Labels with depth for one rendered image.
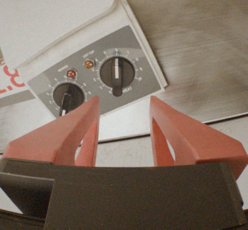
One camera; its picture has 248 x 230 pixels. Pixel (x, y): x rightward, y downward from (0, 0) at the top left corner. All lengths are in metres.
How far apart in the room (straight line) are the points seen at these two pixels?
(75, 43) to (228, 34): 0.17
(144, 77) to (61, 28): 0.09
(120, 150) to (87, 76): 0.11
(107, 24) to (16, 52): 0.09
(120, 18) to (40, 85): 0.10
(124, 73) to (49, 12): 0.09
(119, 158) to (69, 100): 0.11
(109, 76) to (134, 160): 0.12
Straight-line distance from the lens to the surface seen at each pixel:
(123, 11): 0.18
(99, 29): 0.18
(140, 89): 0.20
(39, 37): 0.18
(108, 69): 0.18
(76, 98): 0.20
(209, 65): 0.24
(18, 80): 0.29
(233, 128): 0.25
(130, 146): 0.25
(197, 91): 0.24
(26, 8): 0.20
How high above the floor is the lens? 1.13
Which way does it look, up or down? 75 degrees down
